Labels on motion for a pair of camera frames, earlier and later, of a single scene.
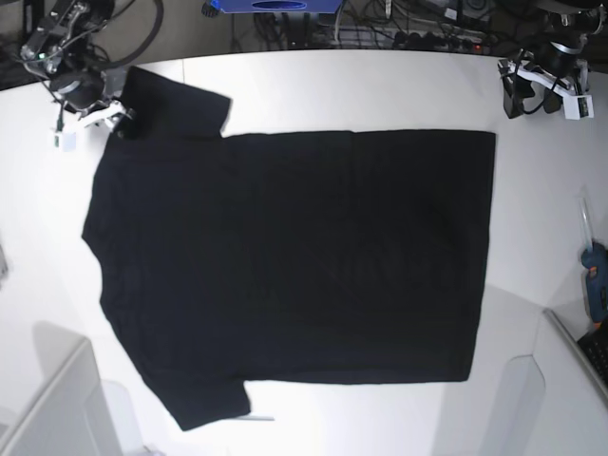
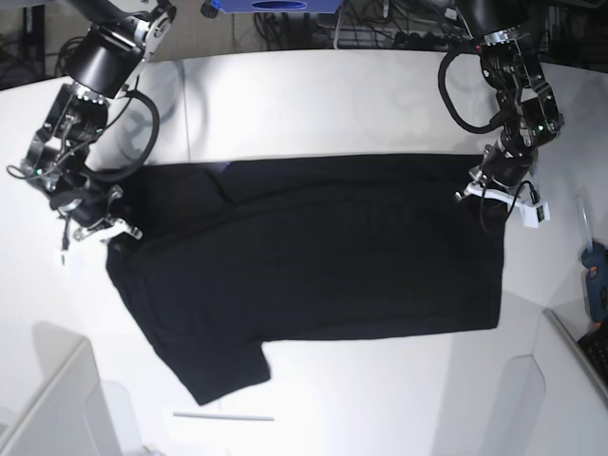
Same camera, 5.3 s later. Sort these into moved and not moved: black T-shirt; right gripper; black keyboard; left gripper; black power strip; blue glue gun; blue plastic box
Moved: left gripper; black T-shirt; right gripper
Not moved: blue glue gun; black keyboard; blue plastic box; black power strip
